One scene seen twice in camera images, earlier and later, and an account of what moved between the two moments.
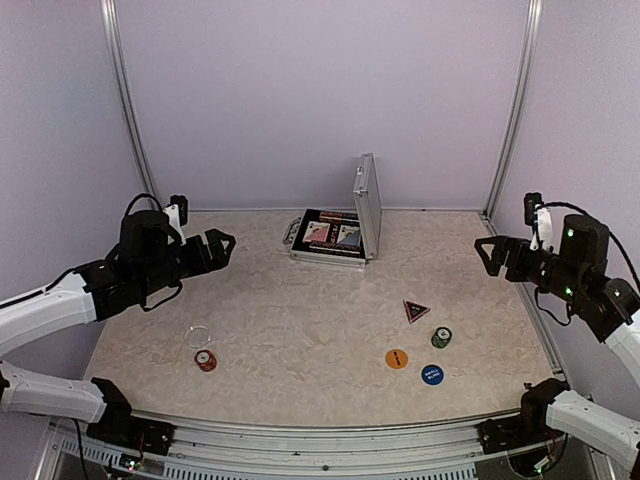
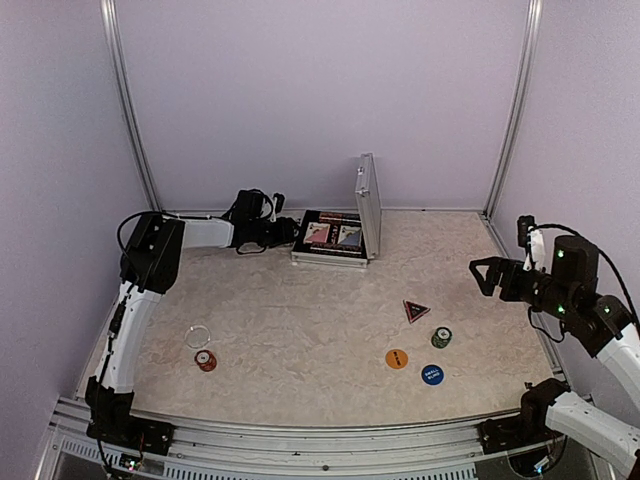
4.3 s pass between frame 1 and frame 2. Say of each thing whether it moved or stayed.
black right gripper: moved
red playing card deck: stayed
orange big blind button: stayed
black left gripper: moved
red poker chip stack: stayed
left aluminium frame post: stayed
